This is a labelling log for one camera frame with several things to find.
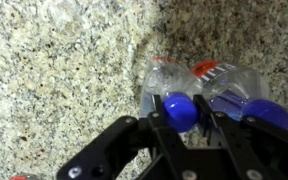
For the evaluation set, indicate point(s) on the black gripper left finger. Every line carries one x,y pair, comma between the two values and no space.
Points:
110,143

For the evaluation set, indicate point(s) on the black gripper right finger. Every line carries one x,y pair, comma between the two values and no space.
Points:
270,150

